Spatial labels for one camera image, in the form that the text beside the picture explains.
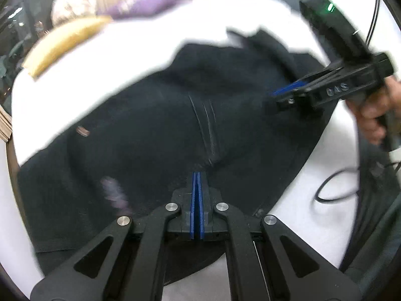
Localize person's right forearm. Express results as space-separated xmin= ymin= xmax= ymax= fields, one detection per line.
xmin=340 ymin=122 xmax=401 ymax=289

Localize dark glass window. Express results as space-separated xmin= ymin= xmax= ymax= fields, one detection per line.
xmin=0 ymin=0 xmax=54 ymax=101

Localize purple pillow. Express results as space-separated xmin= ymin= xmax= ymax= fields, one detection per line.
xmin=97 ymin=0 xmax=201 ymax=19

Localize beige puffer jacket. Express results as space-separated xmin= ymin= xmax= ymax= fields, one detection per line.
xmin=50 ymin=0 xmax=97 ymax=27

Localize yellow pillow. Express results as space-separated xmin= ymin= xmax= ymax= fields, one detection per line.
xmin=23 ymin=16 xmax=113 ymax=80

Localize black denim pants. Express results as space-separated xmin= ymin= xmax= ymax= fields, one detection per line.
xmin=17 ymin=28 xmax=337 ymax=284

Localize thin black cable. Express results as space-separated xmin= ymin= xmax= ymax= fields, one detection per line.
xmin=365 ymin=0 xmax=383 ymax=46

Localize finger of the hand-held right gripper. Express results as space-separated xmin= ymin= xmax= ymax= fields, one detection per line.
xmin=275 ymin=89 xmax=317 ymax=112
xmin=271 ymin=68 xmax=343 ymax=97

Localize white bed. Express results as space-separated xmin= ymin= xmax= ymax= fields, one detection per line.
xmin=6 ymin=0 xmax=376 ymax=301

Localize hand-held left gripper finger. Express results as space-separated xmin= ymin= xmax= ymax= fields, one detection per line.
xmin=197 ymin=172 xmax=362 ymax=301
xmin=30 ymin=172 xmax=198 ymax=301

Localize person's right hand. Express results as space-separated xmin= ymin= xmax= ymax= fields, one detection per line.
xmin=348 ymin=77 xmax=401 ymax=145

